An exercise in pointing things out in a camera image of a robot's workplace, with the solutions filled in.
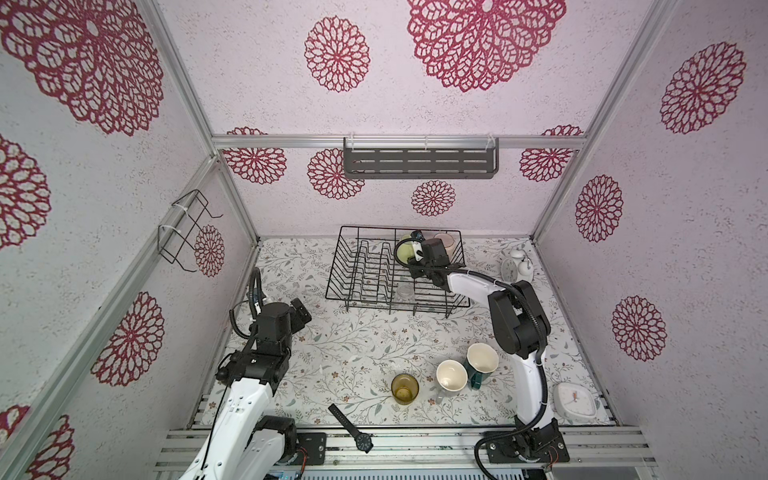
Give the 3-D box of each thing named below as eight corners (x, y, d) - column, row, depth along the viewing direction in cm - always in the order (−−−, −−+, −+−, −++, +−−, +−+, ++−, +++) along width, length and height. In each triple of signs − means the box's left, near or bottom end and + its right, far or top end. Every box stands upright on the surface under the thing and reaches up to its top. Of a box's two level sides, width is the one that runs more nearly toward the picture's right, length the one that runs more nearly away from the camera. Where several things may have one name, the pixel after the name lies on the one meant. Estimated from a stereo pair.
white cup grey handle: (436, 402, 83) (442, 390, 75) (433, 373, 88) (438, 359, 80) (461, 402, 83) (470, 390, 75) (457, 373, 88) (464, 359, 80)
